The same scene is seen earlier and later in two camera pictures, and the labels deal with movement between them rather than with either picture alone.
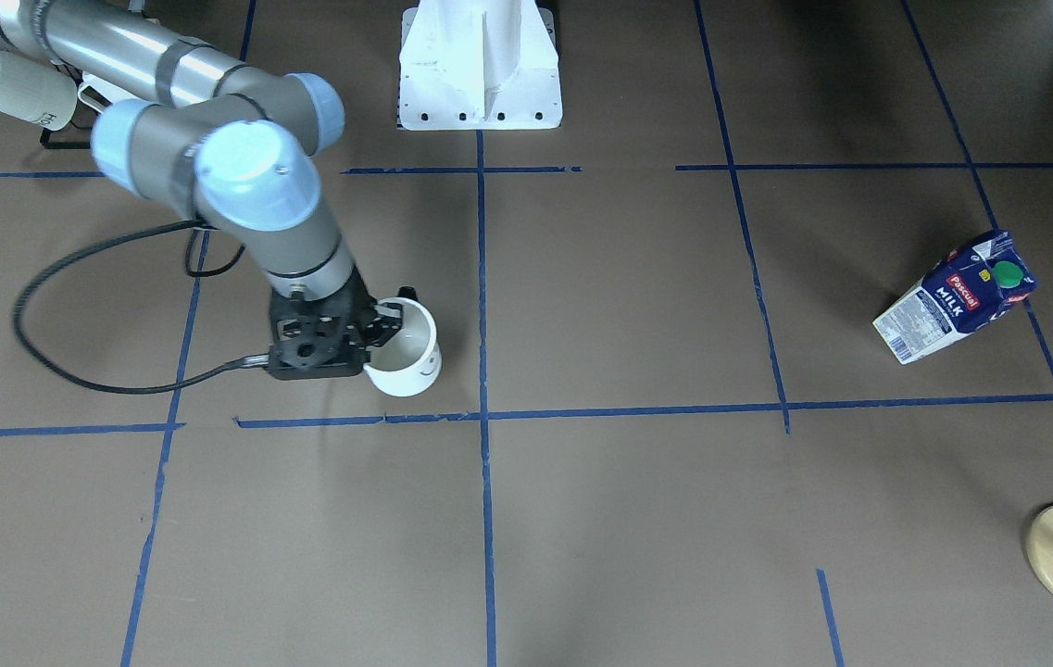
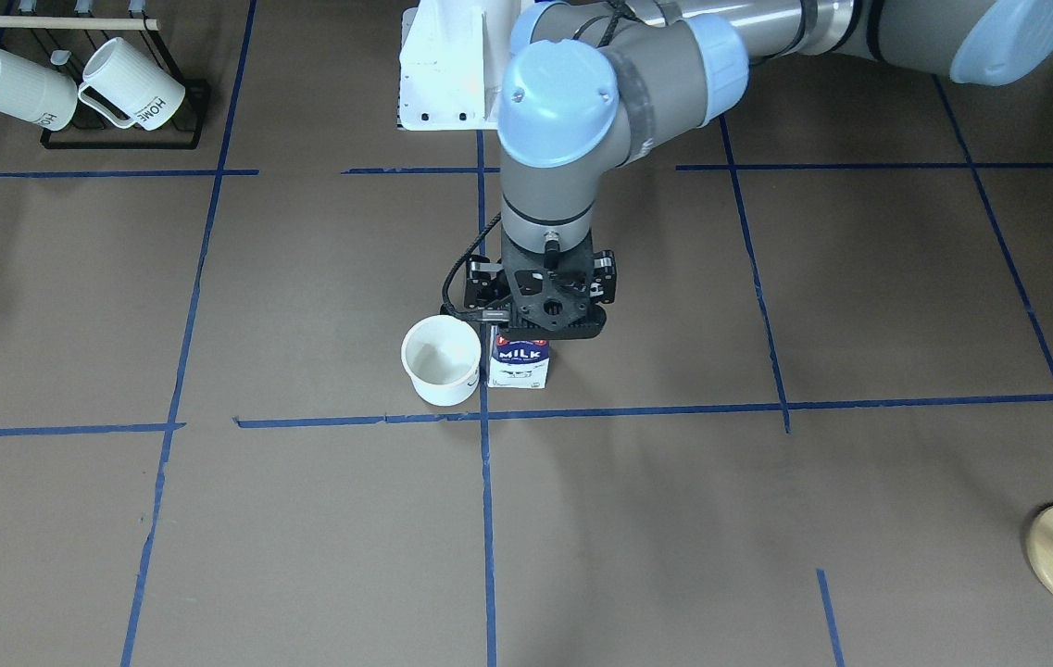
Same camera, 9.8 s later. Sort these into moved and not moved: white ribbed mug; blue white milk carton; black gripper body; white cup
Moved: white cup; blue white milk carton; black gripper body
Not moved: white ribbed mug
